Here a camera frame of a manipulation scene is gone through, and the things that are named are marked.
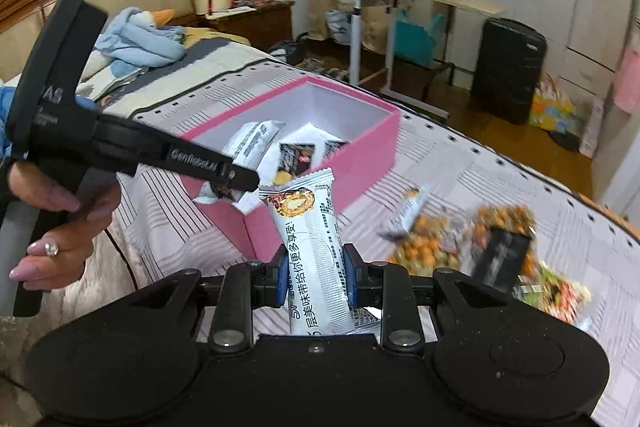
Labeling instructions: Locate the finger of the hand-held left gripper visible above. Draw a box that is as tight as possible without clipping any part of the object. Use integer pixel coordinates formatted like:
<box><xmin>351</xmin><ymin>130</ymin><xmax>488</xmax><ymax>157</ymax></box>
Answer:
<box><xmin>99</xmin><ymin>113</ymin><xmax>262</xmax><ymax>192</ymax></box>

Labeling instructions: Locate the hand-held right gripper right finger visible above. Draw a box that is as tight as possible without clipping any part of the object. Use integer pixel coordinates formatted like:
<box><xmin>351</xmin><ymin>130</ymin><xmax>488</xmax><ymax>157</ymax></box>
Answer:
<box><xmin>342</xmin><ymin>244</ymin><xmax>511</xmax><ymax>354</ymax></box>

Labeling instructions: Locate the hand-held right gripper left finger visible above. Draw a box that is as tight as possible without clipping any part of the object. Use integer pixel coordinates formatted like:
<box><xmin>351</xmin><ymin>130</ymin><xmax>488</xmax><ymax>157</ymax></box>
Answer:
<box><xmin>127</xmin><ymin>252</ymin><xmax>296</xmax><ymax>354</ymax></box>

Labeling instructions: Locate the white snack bar packet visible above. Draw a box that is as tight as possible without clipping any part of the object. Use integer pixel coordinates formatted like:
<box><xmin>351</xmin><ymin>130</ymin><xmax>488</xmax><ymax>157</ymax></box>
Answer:
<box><xmin>259</xmin><ymin>168</ymin><xmax>382</xmax><ymax>338</ymax></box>

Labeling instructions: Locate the white grey snack packet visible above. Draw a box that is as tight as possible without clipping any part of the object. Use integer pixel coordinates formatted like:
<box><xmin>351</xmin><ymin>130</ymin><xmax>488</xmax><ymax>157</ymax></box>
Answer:
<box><xmin>194</xmin><ymin>120</ymin><xmax>287</xmax><ymax>214</ymax></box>

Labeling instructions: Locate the pink box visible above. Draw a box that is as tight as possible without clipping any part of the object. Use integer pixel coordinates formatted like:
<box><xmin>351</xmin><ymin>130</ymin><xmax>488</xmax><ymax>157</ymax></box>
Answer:
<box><xmin>180</xmin><ymin>75</ymin><xmax>402</xmax><ymax>260</ymax></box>

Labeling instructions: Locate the person's left hand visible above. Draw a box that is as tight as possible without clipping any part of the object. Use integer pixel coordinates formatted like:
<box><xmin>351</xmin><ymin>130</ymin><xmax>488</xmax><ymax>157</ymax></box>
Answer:
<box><xmin>7</xmin><ymin>159</ymin><xmax>123</xmax><ymax>290</ymax></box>

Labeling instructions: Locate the orange nut snack packet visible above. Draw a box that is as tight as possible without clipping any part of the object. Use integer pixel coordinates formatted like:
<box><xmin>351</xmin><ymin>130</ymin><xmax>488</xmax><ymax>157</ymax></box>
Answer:
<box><xmin>379</xmin><ymin>187</ymin><xmax>467</xmax><ymax>274</ymax></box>

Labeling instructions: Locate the blue goose plush toy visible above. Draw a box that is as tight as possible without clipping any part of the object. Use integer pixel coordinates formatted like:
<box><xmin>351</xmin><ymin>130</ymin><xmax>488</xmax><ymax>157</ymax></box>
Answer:
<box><xmin>92</xmin><ymin>6</ymin><xmax>188</xmax><ymax>68</ymax></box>

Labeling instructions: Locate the cream grey quilt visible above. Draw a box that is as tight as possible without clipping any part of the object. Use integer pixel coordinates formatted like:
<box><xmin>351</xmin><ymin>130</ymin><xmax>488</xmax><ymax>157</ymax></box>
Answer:
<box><xmin>75</xmin><ymin>27</ymin><xmax>273</xmax><ymax>118</ymax></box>

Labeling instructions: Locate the dark snack packet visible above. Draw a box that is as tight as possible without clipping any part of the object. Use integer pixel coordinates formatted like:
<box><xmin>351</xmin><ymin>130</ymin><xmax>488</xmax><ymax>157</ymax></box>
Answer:
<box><xmin>274</xmin><ymin>125</ymin><xmax>351</xmax><ymax>186</ymax></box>

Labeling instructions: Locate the dark bag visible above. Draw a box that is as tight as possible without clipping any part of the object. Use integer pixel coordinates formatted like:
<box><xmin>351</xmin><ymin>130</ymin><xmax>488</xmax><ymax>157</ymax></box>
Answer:
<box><xmin>270</xmin><ymin>40</ymin><xmax>307</xmax><ymax>66</ymax></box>

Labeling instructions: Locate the wooden nightstand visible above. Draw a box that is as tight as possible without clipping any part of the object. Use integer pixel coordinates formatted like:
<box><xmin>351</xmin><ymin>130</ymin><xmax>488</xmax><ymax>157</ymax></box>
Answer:
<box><xmin>197</xmin><ymin>0</ymin><xmax>295</xmax><ymax>54</ymax></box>

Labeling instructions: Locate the black orange snack packet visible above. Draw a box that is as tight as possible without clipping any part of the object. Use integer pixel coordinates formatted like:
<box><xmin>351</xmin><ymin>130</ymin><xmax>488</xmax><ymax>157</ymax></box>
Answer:
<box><xmin>469</xmin><ymin>204</ymin><xmax>539</xmax><ymax>294</ymax></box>

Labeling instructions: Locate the pair of shoes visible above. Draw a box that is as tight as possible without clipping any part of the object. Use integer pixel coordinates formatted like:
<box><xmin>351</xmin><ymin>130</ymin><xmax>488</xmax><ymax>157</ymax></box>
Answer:
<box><xmin>299</xmin><ymin>57</ymin><xmax>352</xmax><ymax>81</ymax></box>

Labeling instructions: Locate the patterned white tablecloth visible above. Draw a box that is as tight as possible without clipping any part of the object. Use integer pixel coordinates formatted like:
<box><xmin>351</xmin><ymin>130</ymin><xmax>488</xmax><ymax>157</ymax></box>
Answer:
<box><xmin>100</xmin><ymin>59</ymin><xmax>640</xmax><ymax>427</ymax></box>

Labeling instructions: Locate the brown paper bag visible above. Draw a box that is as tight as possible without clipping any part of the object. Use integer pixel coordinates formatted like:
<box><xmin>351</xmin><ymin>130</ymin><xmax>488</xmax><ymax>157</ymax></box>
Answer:
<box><xmin>359</xmin><ymin>4</ymin><xmax>396</xmax><ymax>56</ymax></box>
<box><xmin>305</xmin><ymin>0</ymin><xmax>341</xmax><ymax>40</ymax></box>

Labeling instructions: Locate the white plastic bag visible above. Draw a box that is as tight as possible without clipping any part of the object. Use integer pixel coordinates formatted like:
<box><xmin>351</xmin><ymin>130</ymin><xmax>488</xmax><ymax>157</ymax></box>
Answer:
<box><xmin>325</xmin><ymin>9</ymin><xmax>354</xmax><ymax>44</ymax></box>

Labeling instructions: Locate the teal bag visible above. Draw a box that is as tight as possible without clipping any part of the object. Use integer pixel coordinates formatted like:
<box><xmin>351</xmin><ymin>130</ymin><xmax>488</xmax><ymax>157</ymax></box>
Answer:
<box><xmin>393</xmin><ymin>14</ymin><xmax>446</xmax><ymax>68</ymax></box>

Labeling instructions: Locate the black suitcase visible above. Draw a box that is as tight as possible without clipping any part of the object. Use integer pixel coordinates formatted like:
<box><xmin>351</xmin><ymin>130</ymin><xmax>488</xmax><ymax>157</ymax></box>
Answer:
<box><xmin>471</xmin><ymin>18</ymin><xmax>549</xmax><ymax>126</ymax></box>

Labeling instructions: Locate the white floor bag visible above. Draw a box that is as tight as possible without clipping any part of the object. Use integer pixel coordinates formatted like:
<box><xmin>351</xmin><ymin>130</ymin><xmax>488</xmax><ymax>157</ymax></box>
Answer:
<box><xmin>579</xmin><ymin>97</ymin><xmax>607</xmax><ymax>158</ymax></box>

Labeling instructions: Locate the pink hanging garment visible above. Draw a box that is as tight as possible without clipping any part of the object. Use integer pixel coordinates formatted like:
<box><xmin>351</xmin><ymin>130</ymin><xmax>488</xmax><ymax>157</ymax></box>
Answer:
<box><xmin>613</xmin><ymin>47</ymin><xmax>640</xmax><ymax>114</ymax></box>

